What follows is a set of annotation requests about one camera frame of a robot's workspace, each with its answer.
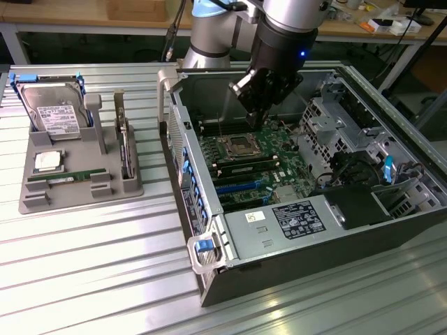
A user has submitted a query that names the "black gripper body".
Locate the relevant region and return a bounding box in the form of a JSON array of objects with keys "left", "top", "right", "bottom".
[{"left": 249, "top": 19, "right": 318, "bottom": 74}]

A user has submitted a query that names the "green RAM stick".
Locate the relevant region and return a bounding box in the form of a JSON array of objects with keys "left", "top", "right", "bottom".
[
  {"left": 27, "top": 168, "right": 108, "bottom": 184},
  {"left": 219, "top": 159, "right": 279, "bottom": 177}
]

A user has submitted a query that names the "CPU socket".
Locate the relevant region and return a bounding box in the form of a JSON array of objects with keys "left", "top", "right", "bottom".
[{"left": 217, "top": 132, "right": 261, "bottom": 158}]

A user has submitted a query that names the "perforated metal drive cage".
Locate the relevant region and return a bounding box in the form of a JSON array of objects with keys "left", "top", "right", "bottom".
[{"left": 298, "top": 96, "right": 350, "bottom": 182}]

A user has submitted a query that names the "green motherboard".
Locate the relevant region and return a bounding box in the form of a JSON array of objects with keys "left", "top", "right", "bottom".
[{"left": 197, "top": 117, "right": 318, "bottom": 214}]

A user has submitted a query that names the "blue expansion slot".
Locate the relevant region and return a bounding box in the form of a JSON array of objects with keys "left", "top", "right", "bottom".
[{"left": 215, "top": 179, "right": 265, "bottom": 195}]

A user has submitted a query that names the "orange and white box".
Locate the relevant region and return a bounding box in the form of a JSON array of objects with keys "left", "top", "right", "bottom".
[{"left": 361, "top": 17, "right": 394, "bottom": 34}]

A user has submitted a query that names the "silver chipset heatsink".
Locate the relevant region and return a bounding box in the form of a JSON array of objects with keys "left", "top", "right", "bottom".
[{"left": 274, "top": 186, "right": 309, "bottom": 206}]

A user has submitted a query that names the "silver metal disk bay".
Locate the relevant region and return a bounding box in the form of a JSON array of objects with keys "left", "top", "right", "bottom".
[{"left": 356, "top": 127, "right": 441, "bottom": 219}]

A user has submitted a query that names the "graphics card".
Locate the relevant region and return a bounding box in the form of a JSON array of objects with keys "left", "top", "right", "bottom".
[{"left": 113, "top": 89, "right": 137, "bottom": 181}]

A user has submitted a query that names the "black monitor stand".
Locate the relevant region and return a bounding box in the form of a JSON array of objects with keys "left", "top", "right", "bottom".
[{"left": 403, "top": 0, "right": 436, "bottom": 26}]

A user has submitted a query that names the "black plastic shroud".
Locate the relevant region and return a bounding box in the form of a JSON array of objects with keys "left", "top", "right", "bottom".
[{"left": 323, "top": 184, "right": 394, "bottom": 230}]

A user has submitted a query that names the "grey power supply unit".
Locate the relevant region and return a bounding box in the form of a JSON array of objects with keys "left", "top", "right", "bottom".
[{"left": 223, "top": 194, "right": 346, "bottom": 263}]

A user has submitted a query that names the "black tripod pole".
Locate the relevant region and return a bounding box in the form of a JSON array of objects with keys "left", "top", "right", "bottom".
[{"left": 379, "top": 15, "right": 447, "bottom": 98}]

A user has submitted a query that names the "grey parts rack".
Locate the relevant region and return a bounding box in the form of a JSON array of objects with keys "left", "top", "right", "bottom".
[{"left": 17, "top": 93, "right": 146, "bottom": 215}]

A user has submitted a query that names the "black open PC case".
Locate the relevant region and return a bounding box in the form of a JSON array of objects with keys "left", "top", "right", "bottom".
[{"left": 156, "top": 61, "right": 447, "bottom": 308}]

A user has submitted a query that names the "wooden workbench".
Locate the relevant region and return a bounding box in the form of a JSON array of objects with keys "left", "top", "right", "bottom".
[{"left": 0, "top": 0, "right": 447, "bottom": 46}]

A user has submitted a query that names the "silver CPU chip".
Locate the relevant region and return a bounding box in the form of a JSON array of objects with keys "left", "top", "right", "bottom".
[{"left": 32, "top": 150, "right": 67, "bottom": 174}]

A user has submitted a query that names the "black cable with metal plug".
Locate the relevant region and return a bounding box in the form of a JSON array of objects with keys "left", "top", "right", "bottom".
[{"left": 161, "top": 0, "right": 189, "bottom": 63}]

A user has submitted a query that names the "blue cable tab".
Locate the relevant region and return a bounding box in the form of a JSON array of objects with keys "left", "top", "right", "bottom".
[{"left": 382, "top": 156, "right": 396, "bottom": 182}]

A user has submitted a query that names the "hard disk with blue bracket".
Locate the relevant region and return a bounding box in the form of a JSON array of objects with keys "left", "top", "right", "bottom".
[{"left": 8, "top": 72, "right": 94, "bottom": 141}]

